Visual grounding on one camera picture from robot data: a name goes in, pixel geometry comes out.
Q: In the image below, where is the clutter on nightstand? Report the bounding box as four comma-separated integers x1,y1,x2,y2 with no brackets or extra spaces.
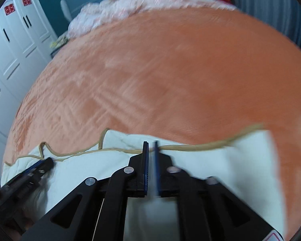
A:
50,32,69,50

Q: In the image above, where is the grey nightstand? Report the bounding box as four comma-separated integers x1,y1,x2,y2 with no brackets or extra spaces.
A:
50,46,63,59

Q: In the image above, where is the orange plush bed blanket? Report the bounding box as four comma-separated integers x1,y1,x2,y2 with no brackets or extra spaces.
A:
4,8,301,237

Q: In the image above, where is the pink embroidered quilt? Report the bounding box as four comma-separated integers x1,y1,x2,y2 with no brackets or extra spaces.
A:
67,0,236,39

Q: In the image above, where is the white wardrobe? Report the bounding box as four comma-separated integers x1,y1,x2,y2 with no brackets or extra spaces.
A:
0,0,56,180

